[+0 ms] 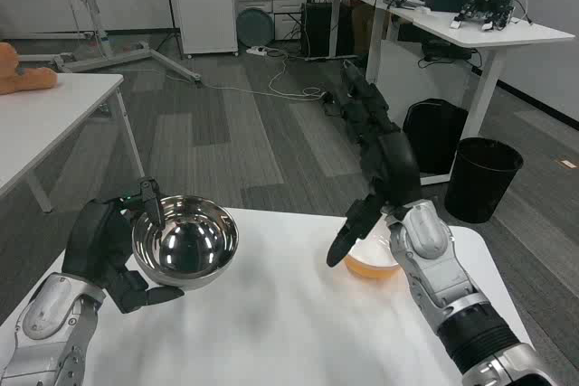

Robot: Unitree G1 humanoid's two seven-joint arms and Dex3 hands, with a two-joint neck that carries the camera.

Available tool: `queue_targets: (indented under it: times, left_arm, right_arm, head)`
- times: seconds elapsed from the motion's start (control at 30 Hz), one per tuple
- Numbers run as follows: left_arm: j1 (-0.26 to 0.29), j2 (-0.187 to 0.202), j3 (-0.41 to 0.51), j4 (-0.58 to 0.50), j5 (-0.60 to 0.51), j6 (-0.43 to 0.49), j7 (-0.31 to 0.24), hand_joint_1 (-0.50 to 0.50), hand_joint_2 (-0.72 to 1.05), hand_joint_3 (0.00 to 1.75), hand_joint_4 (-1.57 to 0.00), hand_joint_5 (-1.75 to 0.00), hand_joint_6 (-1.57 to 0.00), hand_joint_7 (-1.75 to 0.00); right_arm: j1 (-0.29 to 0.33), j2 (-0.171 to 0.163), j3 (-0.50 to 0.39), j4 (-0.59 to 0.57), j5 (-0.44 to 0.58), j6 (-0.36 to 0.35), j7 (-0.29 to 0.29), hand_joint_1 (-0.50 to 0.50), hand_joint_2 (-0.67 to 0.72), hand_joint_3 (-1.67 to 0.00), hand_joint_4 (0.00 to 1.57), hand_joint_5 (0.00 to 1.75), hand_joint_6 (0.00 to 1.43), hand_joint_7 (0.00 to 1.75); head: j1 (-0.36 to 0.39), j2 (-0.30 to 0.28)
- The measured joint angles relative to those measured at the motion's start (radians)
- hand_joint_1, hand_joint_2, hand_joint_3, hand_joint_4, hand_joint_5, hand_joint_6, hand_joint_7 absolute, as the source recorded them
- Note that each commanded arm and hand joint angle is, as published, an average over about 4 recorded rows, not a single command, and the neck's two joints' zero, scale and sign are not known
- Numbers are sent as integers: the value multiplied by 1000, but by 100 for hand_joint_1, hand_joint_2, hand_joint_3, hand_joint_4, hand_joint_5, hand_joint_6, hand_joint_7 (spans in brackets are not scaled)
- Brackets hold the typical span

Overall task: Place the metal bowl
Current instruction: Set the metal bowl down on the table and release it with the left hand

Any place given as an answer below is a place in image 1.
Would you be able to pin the white power strip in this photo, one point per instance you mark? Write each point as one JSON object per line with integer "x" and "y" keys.
{"x": 259, "y": 50}

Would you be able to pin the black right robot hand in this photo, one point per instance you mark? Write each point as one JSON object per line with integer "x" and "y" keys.
{"x": 393, "y": 164}

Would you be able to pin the black backpack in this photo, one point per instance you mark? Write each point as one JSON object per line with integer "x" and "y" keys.
{"x": 434, "y": 137}

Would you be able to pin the black trash bin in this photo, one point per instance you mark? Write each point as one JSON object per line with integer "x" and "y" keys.
{"x": 479, "y": 187}

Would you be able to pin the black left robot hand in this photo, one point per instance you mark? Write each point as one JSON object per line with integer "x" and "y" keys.
{"x": 97, "y": 241}

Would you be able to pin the white rolling cabinet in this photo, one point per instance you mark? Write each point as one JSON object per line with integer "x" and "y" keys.
{"x": 205, "y": 2}

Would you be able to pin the grey round tray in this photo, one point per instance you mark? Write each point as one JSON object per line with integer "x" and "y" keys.
{"x": 254, "y": 26}

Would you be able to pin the white drawer unit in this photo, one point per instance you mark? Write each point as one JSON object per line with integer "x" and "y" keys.
{"x": 287, "y": 2}

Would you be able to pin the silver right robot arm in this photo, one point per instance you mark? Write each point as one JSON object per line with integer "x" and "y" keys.
{"x": 434, "y": 268}

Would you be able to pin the translucent orange plastic bowl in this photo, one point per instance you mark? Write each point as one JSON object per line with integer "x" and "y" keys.
{"x": 373, "y": 259}

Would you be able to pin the white side table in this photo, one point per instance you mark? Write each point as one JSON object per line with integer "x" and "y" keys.
{"x": 40, "y": 119}

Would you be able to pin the grey metal gantry frame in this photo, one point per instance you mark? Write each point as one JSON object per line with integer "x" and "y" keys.
{"x": 97, "y": 29}

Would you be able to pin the shiny metal bowl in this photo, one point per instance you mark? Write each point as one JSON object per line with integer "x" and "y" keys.
{"x": 190, "y": 246}

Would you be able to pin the white office desk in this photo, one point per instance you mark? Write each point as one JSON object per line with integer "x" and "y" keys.
{"x": 479, "y": 31}

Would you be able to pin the black computer tower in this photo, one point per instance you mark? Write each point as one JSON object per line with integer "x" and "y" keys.
{"x": 316, "y": 31}

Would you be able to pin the orange plush toy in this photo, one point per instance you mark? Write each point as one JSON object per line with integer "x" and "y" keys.
{"x": 22, "y": 78}

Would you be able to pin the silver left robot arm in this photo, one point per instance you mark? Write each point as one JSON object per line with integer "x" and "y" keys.
{"x": 45, "y": 327}

